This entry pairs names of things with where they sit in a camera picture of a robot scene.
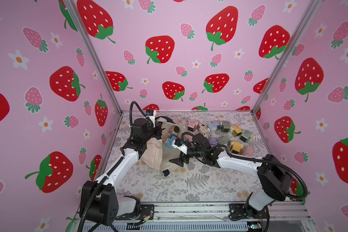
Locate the purple pencil sharpener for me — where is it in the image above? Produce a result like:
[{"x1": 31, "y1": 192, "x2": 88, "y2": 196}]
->
[{"x1": 208, "y1": 136, "x2": 218, "y2": 148}]

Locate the cream white pencil sharpener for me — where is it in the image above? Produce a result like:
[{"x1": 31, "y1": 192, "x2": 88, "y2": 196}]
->
[{"x1": 198, "y1": 123, "x2": 210, "y2": 134}]

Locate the cream canvas tote bag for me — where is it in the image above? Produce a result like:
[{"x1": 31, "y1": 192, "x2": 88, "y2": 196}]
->
[{"x1": 141, "y1": 116, "x2": 186, "y2": 176}]

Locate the light blue pencil sharpener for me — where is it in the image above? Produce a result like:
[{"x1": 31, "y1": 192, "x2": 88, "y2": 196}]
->
[{"x1": 207, "y1": 120, "x2": 221, "y2": 132}]

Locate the blue pink pencil sharpener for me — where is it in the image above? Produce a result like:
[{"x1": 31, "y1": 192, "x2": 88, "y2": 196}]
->
[{"x1": 165, "y1": 135, "x2": 177, "y2": 148}]

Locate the grey green pencil sharpener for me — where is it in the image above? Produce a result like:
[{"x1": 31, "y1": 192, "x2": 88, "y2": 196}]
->
[{"x1": 220, "y1": 120, "x2": 231, "y2": 133}]

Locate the yellow pencil sharpener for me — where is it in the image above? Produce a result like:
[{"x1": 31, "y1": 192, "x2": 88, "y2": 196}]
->
[
  {"x1": 231, "y1": 125, "x2": 243, "y2": 137},
  {"x1": 229, "y1": 141, "x2": 244, "y2": 154}
]

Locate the pink round pencil sharpener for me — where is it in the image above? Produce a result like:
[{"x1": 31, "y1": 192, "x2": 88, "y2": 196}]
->
[{"x1": 241, "y1": 146, "x2": 255, "y2": 157}]

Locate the mint green pencil sharpener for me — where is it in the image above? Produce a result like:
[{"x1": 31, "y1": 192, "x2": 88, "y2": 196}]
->
[{"x1": 240, "y1": 130, "x2": 254, "y2": 143}]

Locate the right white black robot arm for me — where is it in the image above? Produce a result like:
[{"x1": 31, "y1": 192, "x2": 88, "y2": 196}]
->
[{"x1": 170, "y1": 134, "x2": 293, "y2": 220}]

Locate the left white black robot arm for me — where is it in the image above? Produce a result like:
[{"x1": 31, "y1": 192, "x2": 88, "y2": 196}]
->
[{"x1": 77, "y1": 123, "x2": 162, "y2": 232}]

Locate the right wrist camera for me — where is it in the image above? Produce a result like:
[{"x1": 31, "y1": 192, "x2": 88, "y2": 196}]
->
[{"x1": 172, "y1": 138, "x2": 188, "y2": 155}]

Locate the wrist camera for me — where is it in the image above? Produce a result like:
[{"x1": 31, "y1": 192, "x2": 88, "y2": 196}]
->
[
  {"x1": 131, "y1": 109, "x2": 157, "y2": 136},
  {"x1": 172, "y1": 138, "x2": 188, "y2": 155}
]

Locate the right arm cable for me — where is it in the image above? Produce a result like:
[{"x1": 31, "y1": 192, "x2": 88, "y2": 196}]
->
[{"x1": 180, "y1": 131, "x2": 308, "y2": 232}]

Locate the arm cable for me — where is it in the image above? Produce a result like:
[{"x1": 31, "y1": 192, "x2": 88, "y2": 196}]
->
[
  {"x1": 180, "y1": 131, "x2": 308, "y2": 232},
  {"x1": 77, "y1": 101, "x2": 151, "y2": 232}
]

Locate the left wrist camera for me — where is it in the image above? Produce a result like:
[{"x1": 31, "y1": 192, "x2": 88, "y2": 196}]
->
[{"x1": 131, "y1": 109, "x2": 157, "y2": 136}]

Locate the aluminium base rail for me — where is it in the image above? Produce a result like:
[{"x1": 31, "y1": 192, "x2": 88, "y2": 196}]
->
[{"x1": 82, "y1": 202, "x2": 319, "y2": 232}]

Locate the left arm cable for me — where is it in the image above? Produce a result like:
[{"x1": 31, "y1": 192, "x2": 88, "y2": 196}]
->
[{"x1": 77, "y1": 101, "x2": 151, "y2": 232}]

